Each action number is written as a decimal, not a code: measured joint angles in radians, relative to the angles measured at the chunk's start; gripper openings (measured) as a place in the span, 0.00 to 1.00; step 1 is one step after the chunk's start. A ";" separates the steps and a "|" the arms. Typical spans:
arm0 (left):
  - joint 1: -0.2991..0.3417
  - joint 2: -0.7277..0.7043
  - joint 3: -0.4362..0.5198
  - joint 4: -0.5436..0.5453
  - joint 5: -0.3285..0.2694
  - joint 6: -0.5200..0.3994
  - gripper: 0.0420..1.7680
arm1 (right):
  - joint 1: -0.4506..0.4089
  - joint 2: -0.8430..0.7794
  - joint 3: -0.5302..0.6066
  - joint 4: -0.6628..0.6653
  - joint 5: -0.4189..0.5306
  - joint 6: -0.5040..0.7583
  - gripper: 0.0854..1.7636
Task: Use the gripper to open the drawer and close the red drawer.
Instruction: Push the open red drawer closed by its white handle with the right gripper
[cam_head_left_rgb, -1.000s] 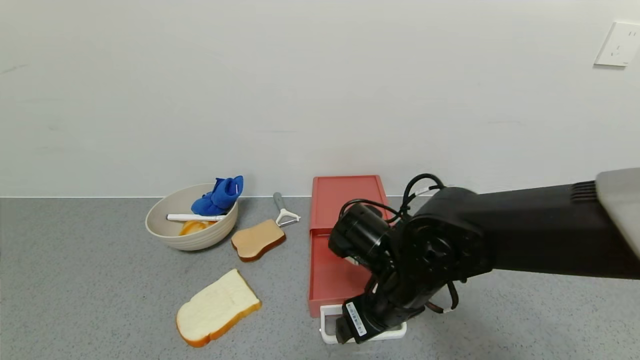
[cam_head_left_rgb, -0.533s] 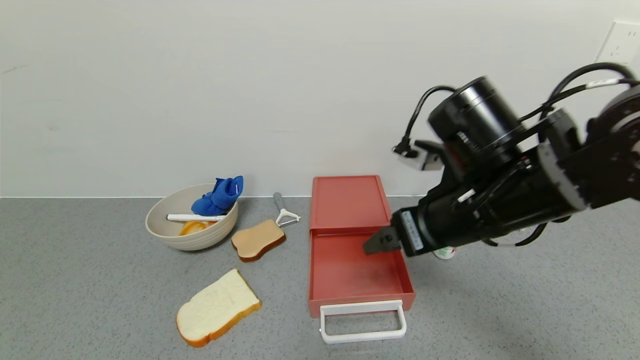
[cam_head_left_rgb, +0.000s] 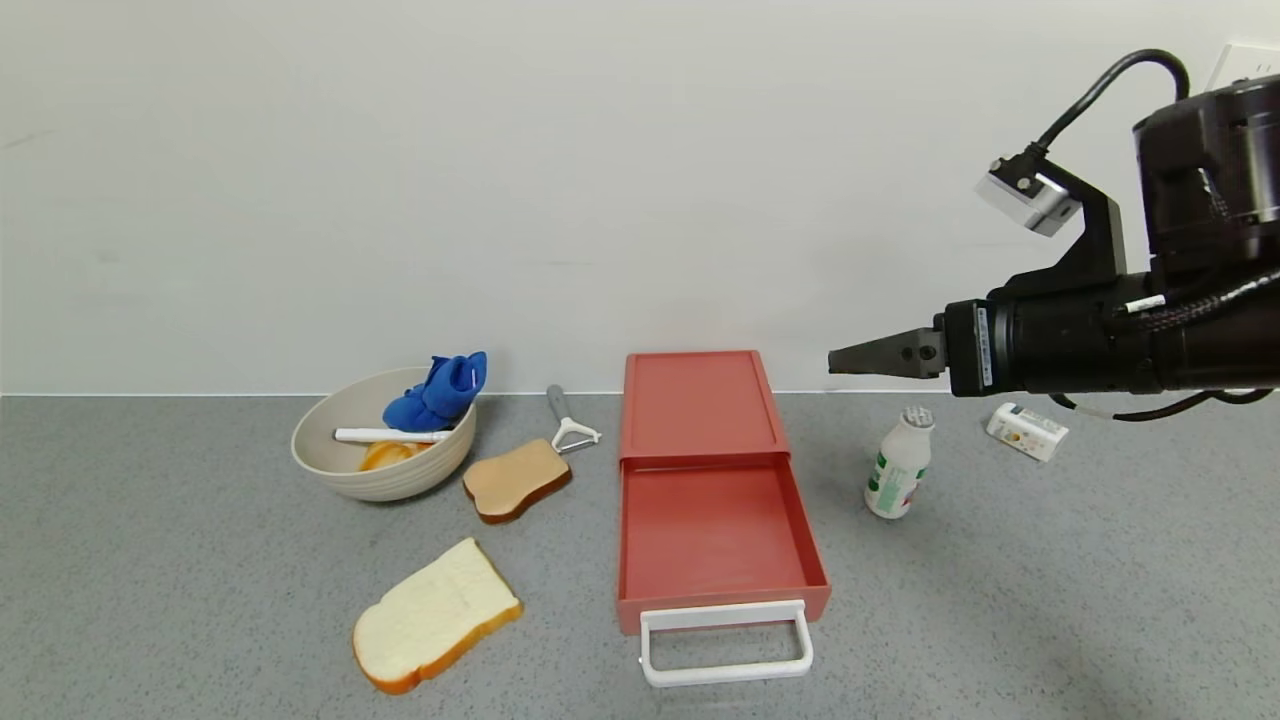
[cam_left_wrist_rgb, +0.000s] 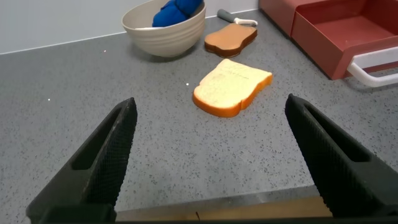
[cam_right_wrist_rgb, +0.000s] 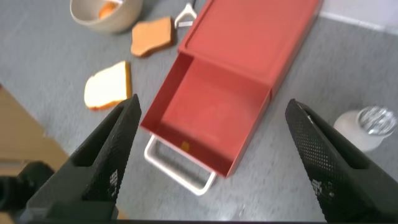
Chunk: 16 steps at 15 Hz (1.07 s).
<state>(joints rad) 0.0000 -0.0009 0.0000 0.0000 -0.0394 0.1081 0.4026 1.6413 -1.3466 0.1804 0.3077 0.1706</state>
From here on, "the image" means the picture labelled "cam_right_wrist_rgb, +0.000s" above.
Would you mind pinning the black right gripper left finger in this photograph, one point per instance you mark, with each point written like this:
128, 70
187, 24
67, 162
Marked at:
99, 174

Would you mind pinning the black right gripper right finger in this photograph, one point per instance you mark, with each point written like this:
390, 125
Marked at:
339, 177

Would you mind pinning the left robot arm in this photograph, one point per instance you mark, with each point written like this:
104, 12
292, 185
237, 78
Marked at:
21, 183

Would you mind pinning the red drawer casing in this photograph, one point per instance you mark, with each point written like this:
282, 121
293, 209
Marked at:
248, 40

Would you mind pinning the white green milk bottle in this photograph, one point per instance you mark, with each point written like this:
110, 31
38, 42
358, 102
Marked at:
357, 130

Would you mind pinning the white bread slice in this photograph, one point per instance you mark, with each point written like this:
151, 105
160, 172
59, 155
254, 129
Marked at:
105, 87

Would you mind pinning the small yellow plastic tab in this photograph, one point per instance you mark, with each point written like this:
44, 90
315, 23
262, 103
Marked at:
185, 146

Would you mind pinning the brown toast slice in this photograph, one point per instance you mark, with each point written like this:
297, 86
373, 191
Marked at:
150, 37

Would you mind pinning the beige ribbed bowl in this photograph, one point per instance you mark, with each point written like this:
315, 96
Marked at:
124, 18

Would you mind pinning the orange food piece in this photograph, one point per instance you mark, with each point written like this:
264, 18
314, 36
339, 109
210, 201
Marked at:
108, 10

